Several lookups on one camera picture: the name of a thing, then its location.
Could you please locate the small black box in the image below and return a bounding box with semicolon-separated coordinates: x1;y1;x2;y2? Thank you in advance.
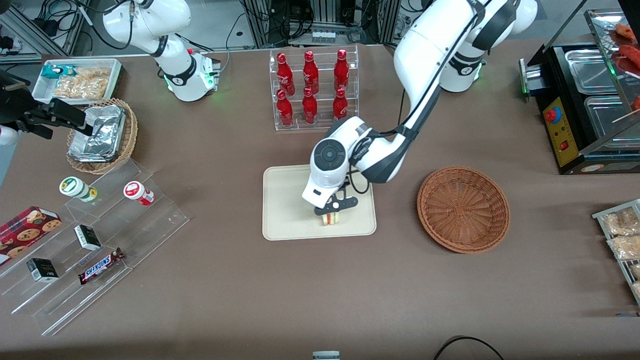
74;224;102;251
26;258;59;283

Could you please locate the aluminium frame rail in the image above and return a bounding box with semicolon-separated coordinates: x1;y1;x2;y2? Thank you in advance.
0;7;71;63

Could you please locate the black food warmer machine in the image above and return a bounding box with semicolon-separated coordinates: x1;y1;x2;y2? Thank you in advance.
518;0;640;175

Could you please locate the grey equipment rack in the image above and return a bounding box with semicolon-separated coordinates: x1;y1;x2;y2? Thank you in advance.
240;0;401;46

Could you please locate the beige plastic tray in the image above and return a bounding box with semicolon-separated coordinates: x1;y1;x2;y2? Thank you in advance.
263;165;377;241

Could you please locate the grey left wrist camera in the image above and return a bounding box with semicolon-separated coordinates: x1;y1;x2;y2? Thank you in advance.
313;196;360;217

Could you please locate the clear acrylic stepped display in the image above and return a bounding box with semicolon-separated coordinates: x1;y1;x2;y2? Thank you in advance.
0;159;190;337

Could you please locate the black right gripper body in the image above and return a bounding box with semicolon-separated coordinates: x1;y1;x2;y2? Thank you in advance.
0;70;51;132

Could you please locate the grey wire rack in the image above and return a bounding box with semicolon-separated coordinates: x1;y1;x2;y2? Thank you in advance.
592;199;640;307

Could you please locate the clear acrylic bottle rack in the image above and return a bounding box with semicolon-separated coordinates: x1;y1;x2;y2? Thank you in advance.
269;45;360;132

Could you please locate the teal snack packet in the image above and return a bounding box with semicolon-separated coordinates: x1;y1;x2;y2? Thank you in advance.
41;64;78;80

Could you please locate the Snickers chocolate bar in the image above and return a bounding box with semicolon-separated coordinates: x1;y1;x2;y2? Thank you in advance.
78;247;125;285

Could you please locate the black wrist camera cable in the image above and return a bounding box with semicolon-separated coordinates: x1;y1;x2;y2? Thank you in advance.
347;65;443;197

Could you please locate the red lid white cup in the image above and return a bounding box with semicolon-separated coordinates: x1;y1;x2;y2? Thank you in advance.
123;181;155;206

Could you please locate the white rectangular snack tray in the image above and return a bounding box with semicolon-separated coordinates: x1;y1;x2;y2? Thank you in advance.
31;58;123;105

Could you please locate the red cookie box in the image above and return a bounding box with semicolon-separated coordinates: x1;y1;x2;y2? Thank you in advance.
0;206;63;267

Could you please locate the green lid white cup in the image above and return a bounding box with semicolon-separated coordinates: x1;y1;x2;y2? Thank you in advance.
59;176;98;203

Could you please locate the clear bag of chips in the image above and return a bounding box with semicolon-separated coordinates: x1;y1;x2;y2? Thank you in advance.
52;67;111;100

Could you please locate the light wicker basket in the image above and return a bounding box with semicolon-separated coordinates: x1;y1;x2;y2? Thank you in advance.
66;98;139;175

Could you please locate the brown wicker basket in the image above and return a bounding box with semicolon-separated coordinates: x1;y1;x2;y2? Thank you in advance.
417;166;511;254

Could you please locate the red cola bottle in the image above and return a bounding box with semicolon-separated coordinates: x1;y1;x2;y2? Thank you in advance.
334;48;350;93
303;50;320;96
302;86;319;125
276;52;296;97
276;89;295;128
332;87;349;122

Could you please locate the steel warmer pan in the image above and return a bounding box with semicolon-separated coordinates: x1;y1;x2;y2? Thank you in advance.
584;95;640;139
565;48;622;95

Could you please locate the black floor cable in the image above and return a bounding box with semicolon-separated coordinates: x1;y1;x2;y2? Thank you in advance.
433;336;506;360

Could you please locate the aluminium foil container stack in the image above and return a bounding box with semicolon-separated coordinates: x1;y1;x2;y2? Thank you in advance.
67;105;126;163

